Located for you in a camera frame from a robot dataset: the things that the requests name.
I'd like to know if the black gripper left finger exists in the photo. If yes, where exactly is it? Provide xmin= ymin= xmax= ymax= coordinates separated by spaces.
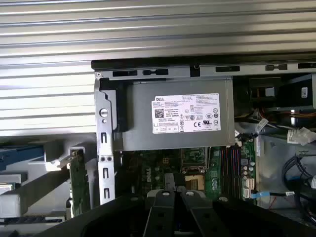
xmin=37 ymin=172 xmax=176 ymax=237

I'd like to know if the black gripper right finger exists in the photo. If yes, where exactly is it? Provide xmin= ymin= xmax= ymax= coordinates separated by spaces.
xmin=175 ymin=172 xmax=316 ymax=237

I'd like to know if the black RAM slot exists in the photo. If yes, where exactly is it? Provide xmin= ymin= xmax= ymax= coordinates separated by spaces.
xmin=225 ymin=148 xmax=231 ymax=198
xmin=220 ymin=148 xmax=226 ymax=198
xmin=236 ymin=148 xmax=241 ymax=199
xmin=231 ymin=148 xmax=236 ymax=198

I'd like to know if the dark RAM stick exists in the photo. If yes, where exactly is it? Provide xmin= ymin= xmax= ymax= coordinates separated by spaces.
xmin=0 ymin=215 xmax=65 ymax=223

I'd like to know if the CPU socket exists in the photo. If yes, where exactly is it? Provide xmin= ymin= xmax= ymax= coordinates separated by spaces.
xmin=185 ymin=172 xmax=206 ymax=191

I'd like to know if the green motherboard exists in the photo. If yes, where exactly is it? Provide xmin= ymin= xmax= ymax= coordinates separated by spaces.
xmin=120 ymin=145 xmax=257 ymax=205

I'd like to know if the green graphics card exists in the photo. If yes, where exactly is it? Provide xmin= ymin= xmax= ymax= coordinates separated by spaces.
xmin=68 ymin=147 xmax=91 ymax=219

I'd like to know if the grey Dell power supply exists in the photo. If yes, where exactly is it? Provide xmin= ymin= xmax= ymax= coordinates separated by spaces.
xmin=112 ymin=79 xmax=235 ymax=152

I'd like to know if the grey parts rack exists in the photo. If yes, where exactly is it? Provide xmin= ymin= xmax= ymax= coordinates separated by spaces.
xmin=0 ymin=134 xmax=99 ymax=224

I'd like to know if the white power connector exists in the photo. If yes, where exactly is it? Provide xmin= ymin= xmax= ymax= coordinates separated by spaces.
xmin=286 ymin=127 xmax=316 ymax=147

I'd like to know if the black open PC case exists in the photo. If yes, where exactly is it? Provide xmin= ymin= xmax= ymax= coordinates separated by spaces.
xmin=90 ymin=50 xmax=316 ymax=222

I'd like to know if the hard disk in blue carrier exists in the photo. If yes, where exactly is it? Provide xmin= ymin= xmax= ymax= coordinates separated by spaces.
xmin=0 ymin=144 xmax=45 ymax=171

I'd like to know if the grey metal drive cage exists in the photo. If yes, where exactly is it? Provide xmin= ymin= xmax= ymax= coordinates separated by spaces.
xmin=278 ymin=73 xmax=316 ymax=109

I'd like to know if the silver CPU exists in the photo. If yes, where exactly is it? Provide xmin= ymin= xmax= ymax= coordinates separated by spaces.
xmin=0 ymin=182 xmax=16 ymax=196

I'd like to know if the metal socket cover frame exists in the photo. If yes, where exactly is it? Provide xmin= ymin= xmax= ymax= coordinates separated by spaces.
xmin=181 ymin=147 xmax=207 ymax=173

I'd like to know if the thin wire locking lever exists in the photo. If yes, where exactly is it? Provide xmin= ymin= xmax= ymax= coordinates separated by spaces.
xmin=206 ymin=147 xmax=212 ymax=177

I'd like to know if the black cable with blue plug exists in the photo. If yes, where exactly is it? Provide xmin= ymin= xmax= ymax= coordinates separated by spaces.
xmin=250 ymin=190 xmax=296 ymax=198

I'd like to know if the black data cable bundle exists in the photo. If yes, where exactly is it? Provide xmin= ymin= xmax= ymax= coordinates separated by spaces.
xmin=281 ymin=152 xmax=316 ymax=223

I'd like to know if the coloured power wire bundle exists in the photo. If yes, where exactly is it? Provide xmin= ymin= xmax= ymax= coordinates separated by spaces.
xmin=234 ymin=108 xmax=316 ymax=131

